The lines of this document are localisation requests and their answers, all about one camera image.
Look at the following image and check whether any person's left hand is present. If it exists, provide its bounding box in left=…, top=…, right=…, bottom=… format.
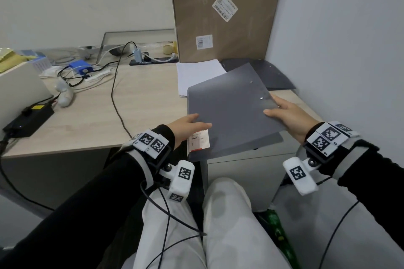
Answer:
left=165, top=113, right=213, bottom=150

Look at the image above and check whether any person's right hand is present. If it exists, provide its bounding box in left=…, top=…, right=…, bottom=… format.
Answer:
left=263, top=94, right=323, bottom=145

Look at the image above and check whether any dark grey folder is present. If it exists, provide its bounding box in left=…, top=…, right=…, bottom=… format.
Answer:
left=220, top=58, right=296, bottom=91

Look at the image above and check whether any light grey folder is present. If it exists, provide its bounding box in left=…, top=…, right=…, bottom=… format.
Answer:
left=186, top=62, right=286, bottom=163

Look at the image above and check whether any stack of white papers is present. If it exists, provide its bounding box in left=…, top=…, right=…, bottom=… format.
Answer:
left=175, top=59, right=228, bottom=98

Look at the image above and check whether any person's right forearm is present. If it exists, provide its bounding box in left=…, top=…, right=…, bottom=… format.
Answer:
left=304, top=139, right=404, bottom=214

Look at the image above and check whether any person's left forearm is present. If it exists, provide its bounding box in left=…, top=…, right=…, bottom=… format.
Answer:
left=0, top=124, right=176, bottom=269

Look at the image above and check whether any person's left leg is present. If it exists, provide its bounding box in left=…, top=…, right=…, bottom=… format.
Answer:
left=132, top=183, right=207, bottom=269

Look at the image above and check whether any person's leg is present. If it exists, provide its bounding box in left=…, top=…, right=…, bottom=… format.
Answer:
left=132, top=183, right=207, bottom=269
left=202, top=177, right=292, bottom=269

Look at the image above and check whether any person's right leg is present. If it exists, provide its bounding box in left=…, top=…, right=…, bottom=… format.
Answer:
left=202, top=177, right=292, bottom=269

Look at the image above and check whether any left wrist marker band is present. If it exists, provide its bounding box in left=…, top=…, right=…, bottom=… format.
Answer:
left=123, top=129, right=170, bottom=156

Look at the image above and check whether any wrist marker band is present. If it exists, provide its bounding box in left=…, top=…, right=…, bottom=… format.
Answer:
left=123, top=129, right=170, bottom=156
left=305, top=121, right=360, bottom=156

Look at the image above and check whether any right wrist marker band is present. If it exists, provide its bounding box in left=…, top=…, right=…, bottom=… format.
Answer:
left=305, top=121, right=360, bottom=156

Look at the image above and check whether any black phone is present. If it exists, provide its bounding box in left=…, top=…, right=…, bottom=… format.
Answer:
left=129, top=56, right=180, bottom=66

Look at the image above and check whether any large flat cardboard package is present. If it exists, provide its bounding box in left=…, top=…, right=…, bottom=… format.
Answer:
left=168, top=0, right=288, bottom=64

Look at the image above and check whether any framed glass panel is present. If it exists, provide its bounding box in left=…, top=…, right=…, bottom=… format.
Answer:
left=96, top=28, right=176, bottom=65

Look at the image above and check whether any white power strip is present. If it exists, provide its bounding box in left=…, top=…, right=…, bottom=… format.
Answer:
left=82, top=69, right=113, bottom=83

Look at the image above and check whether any blue electronic device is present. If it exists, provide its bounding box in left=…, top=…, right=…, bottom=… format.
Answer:
left=68, top=60, right=94, bottom=76

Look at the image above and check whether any white desk gadget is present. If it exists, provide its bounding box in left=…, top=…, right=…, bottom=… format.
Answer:
left=79, top=45, right=98, bottom=59

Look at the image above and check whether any white crumpled tissue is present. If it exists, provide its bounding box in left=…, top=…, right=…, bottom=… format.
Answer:
left=40, top=67, right=65, bottom=79

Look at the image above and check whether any black power adapter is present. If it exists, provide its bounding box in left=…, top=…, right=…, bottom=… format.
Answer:
left=2, top=103, right=56, bottom=139

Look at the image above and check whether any white desk calendar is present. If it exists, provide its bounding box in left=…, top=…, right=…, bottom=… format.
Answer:
left=27, top=53, right=53, bottom=72

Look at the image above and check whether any large white box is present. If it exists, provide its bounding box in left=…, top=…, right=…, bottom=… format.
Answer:
left=0, top=57, right=54, bottom=131

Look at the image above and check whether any yellow padded envelope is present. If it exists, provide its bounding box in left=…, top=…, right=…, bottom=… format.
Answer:
left=0, top=47, right=27, bottom=73

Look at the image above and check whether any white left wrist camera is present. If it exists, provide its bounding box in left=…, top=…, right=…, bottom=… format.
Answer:
left=159, top=160, right=195, bottom=203

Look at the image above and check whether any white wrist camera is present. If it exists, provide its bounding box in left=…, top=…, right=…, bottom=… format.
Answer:
left=159, top=160, right=195, bottom=203
left=282, top=157, right=319, bottom=197

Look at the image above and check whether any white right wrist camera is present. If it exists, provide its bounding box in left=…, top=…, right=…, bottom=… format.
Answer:
left=282, top=157, right=319, bottom=197

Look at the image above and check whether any long black cable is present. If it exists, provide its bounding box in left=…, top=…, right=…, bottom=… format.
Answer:
left=110, top=41, right=139, bottom=139

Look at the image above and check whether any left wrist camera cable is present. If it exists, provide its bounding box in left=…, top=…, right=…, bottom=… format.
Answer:
left=138, top=180, right=207, bottom=269

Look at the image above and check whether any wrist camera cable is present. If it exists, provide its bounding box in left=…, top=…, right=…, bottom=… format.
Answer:
left=319, top=201, right=360, bottom=269
left=138, top=180, right=207, bottom=269

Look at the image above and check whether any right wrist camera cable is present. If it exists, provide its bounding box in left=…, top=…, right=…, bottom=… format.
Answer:
left=319, top=201, right=360, bottom=269

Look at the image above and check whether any black power cord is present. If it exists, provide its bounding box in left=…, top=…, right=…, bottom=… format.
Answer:
left=0, top=133, right=56, bottom=213

